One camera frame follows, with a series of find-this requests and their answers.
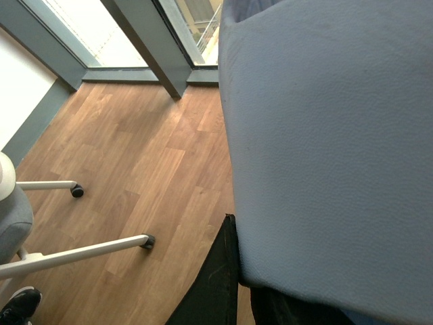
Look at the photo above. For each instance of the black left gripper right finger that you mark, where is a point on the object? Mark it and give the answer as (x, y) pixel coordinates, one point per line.
(270, 306)

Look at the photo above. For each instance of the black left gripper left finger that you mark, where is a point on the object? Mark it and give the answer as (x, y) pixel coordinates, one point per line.
(212, 298)

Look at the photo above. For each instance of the black sneaker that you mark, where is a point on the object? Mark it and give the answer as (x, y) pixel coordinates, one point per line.
(21, 306)

